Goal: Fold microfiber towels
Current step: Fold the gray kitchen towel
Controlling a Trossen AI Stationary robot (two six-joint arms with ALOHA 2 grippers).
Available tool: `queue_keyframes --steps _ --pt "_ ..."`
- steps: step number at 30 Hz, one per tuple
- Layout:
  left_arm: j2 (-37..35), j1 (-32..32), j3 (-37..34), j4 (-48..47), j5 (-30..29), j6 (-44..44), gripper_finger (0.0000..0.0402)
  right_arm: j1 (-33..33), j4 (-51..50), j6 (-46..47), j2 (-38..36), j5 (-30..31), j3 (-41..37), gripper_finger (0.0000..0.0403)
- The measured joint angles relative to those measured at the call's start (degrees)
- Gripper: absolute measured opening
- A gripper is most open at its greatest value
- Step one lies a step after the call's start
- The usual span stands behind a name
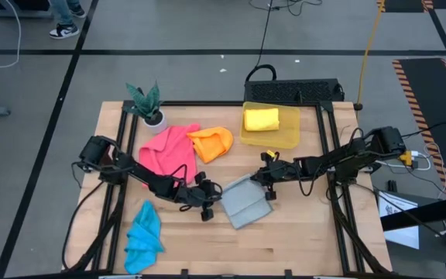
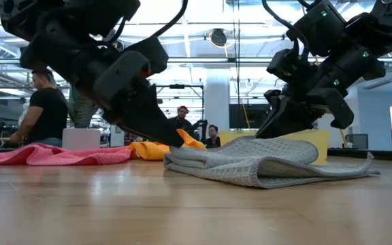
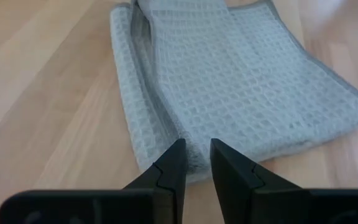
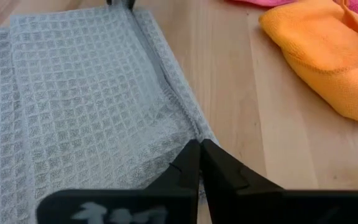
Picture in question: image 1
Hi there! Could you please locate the person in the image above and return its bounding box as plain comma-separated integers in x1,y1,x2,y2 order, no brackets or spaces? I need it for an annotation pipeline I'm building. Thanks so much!
48,0,87,40

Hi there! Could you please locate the yellow microfiber towel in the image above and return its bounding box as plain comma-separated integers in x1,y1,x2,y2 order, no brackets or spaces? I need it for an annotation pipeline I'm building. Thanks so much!
244,107,281,132

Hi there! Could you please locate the black floor cable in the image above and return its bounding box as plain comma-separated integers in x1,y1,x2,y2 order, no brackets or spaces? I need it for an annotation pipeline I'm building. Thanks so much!
248,0,323,82

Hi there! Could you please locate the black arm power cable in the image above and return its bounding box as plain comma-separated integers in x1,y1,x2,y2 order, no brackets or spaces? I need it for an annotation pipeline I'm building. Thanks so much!
60,180,105,271

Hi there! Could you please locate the white paper sheet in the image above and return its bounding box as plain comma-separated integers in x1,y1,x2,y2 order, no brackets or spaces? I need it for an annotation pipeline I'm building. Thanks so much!
377,190,420,250

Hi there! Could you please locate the blue microfiber towel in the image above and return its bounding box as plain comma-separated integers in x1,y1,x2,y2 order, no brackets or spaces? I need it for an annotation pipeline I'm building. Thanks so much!
124,200,166,275

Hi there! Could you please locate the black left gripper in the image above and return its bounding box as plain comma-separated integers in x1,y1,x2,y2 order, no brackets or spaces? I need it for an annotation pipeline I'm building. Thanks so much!
176,172,225,222

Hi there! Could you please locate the white adapter cable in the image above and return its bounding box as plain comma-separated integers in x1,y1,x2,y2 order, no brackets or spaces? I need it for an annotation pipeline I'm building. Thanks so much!
377,143,444,172

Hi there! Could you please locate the yellow translucent plastic bin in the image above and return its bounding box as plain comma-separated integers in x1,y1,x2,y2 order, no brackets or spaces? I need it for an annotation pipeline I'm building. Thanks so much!
239,101,301,150

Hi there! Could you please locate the grey microfiber towel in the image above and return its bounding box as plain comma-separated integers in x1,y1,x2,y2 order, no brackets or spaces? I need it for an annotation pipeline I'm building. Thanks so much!
219,173,274,229

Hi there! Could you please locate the black crossbeam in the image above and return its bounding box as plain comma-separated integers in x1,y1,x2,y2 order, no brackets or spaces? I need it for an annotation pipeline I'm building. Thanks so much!
379,193,446,233

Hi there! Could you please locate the pink microfiber towel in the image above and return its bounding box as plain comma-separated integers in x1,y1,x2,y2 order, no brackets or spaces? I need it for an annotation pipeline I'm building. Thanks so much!
138,122,201,187

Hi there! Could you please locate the snake plant in white pot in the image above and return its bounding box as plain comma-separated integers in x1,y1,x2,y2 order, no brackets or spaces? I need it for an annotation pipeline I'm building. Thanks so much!
125,80,168,136

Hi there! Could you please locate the small black orange-striped mat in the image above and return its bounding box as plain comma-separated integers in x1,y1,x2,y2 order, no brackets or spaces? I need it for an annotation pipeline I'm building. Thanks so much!
376,0,446,13

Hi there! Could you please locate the orange microfiber towel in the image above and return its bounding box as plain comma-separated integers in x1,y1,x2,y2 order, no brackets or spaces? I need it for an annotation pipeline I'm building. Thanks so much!
187,126,235,164

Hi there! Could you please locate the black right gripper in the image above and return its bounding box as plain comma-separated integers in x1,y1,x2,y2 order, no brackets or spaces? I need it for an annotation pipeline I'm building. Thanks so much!
250,152,301,202

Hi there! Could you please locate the yellow cable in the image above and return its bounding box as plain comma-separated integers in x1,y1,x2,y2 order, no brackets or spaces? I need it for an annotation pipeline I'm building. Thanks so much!
356,0,386,112

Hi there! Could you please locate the large black orange-striped mat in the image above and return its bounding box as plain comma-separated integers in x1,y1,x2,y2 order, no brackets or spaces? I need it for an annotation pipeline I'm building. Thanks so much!
392,57,446,198

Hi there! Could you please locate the yellow power adapter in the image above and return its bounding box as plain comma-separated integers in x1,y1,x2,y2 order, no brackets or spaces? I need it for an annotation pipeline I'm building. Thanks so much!
400,150,416,166

